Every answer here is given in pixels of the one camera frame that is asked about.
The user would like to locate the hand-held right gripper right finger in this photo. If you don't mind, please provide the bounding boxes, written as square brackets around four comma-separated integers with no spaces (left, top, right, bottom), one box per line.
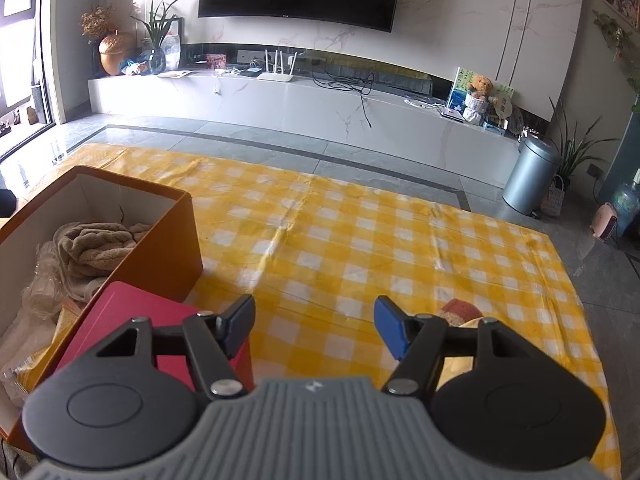
[373,296,539,402]

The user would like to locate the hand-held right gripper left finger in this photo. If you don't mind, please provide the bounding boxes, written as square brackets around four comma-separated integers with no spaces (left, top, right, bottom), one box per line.
[94,294,257,402]

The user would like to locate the yellow cloth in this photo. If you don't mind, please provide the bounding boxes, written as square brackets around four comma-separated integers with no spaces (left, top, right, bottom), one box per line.
[439,316,496,386]

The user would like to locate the orange cardboard box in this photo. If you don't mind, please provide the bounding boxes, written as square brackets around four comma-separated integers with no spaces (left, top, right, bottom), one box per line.
[0,165,204,456]

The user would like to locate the brown fluffy towel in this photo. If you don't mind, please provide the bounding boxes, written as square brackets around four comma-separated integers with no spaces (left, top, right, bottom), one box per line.
[52,221,151,278]

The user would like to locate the clear labelled plastic packet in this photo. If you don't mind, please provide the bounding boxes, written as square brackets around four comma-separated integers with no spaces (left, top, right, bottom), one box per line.
[0,305,86,408]

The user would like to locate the yellow checked tablecloth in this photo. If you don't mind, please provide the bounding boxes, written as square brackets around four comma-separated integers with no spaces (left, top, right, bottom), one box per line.
[0,142,623,480]

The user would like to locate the red lidded box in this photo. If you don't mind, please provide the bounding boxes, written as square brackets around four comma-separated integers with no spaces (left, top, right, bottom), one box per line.
[52,281,256,396]

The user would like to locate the silver trash can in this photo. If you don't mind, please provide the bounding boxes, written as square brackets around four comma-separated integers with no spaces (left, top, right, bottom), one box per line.
[502,137,562,216]

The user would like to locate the white marble TV console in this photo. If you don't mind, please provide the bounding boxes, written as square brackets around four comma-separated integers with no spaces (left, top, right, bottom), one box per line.
[87,67,523,192]

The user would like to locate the small pink heater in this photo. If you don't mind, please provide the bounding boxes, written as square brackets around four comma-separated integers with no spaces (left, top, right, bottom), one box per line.
[591,202,618,240]

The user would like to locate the green blue painting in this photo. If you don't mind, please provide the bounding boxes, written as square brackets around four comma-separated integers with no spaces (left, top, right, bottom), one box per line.
[447,66,515,116]

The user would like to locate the long-leaf potted plant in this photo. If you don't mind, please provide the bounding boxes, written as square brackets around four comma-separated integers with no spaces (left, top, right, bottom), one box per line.
[540,97,621,218]

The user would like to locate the white router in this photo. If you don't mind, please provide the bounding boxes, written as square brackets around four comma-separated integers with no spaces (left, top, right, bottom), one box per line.
[256,50,298,81]

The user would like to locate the brown teddy bear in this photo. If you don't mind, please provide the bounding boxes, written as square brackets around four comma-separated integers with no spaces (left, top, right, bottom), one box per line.
[464,75,500,125]

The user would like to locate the blue water jug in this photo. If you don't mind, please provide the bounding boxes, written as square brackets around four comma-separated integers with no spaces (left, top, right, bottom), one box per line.
[611,170,640,238]

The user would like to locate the white printed bag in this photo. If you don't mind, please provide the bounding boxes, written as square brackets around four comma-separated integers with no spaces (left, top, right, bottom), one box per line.
[162,34,182,68]

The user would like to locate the green plant in glass vase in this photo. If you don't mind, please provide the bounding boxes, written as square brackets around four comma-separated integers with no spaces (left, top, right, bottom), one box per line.
[131,0,190,73]

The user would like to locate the copper acorn-shaped jar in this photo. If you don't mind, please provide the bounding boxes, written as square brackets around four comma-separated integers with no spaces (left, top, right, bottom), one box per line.
[98,32,137,77]

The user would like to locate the dried flower bouquet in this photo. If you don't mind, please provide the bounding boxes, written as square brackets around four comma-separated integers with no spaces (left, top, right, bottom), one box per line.
[80,6,118,43]

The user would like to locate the sliding glass door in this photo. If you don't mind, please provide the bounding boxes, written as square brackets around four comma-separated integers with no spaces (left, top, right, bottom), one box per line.
[0,0,56,136]

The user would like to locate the hanging vine plant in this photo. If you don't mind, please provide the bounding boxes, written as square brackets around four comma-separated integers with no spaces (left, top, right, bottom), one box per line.
[592,10,640,111]

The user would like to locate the black cables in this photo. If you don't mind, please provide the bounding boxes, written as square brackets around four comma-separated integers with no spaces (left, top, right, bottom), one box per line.
[312,71,375,128]

